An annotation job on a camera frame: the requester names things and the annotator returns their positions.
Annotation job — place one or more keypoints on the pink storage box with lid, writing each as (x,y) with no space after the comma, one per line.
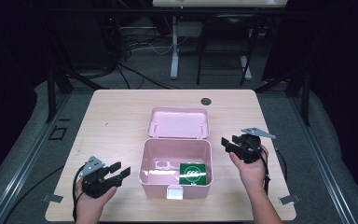
(174,155)

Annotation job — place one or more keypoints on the metal table bracket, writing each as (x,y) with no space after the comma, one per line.
(53,198)
(289,199)

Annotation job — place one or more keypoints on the person's left hand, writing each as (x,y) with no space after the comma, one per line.
(88,205)

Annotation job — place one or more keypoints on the aluminium floor rail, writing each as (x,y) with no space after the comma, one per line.
(28,161)
(323,161)

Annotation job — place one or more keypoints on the black frame post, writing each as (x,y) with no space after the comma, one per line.
(305,99)
(51,93)

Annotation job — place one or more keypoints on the green packet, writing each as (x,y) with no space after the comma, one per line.
(193,174)

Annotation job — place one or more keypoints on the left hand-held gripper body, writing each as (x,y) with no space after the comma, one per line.
(94,183)

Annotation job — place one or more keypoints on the person's right hand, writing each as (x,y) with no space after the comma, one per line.
(253,174)

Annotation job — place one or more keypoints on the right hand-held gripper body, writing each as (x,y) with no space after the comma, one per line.
(248,151)

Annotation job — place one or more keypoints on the black chair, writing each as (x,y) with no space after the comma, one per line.
(227,21)

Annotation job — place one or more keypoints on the dark round table grommet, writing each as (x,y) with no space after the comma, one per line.
(205,101)

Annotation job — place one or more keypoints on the black horizontal frame bar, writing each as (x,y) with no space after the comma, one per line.
(136,11)

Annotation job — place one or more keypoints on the white desk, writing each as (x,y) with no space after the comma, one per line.
(175,56)

